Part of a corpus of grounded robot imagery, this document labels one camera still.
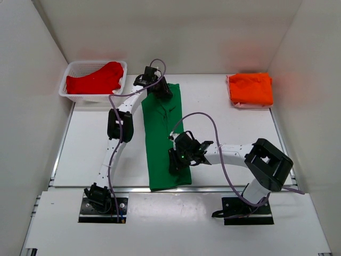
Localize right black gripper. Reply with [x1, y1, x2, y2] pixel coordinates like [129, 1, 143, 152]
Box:
[169, 146, 193, 172]

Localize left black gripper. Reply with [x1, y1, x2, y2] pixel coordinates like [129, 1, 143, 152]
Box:
[152, 77, 173, 100]

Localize green t shirt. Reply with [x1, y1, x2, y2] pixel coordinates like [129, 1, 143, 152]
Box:
[142, 84, 192, 191]

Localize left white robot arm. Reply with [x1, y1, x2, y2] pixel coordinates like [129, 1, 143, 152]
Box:
[84, 66, 173, 214]

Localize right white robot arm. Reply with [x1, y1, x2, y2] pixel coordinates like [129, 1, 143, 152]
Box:
[168, 131, 293, 214]

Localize red t shirt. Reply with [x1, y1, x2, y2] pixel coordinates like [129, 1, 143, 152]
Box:
[66, 61, 124, 94]

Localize white plastic basket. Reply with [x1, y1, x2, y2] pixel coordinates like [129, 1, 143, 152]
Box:
[59, 60, 127, 102]

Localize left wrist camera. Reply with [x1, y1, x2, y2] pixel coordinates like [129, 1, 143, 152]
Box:
[155, 67, 163, 77]

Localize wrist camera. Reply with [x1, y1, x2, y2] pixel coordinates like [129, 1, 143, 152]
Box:
[155, 67, 163, 77]
[168, 131, 180, 150]

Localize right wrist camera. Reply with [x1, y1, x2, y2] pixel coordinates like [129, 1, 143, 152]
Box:
[168, 131, 180, 150]

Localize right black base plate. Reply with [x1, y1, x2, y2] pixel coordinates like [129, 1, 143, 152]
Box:
[212, 197, 274, 226]

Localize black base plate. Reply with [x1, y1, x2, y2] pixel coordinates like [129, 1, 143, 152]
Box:
[78, 197, 128, 224]
[212, 197, 274, 226]

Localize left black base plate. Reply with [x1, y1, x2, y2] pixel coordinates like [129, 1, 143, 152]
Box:
[78, 197, 128, 224]

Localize aluminium rail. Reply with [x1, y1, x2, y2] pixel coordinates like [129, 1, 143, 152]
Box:
[47, 185, 298, 194]

